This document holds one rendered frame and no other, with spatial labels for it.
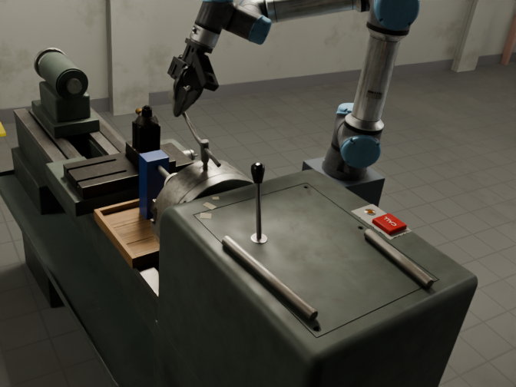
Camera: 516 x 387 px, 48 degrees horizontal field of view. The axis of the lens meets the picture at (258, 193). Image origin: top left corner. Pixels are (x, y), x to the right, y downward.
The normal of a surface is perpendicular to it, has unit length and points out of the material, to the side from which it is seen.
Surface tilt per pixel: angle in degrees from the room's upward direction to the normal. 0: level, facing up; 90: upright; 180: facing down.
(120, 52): 90
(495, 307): 0
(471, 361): 0
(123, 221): 0
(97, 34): 90
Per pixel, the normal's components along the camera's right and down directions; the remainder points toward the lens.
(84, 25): 0.51, 0.49
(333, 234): 0.11, -0.85
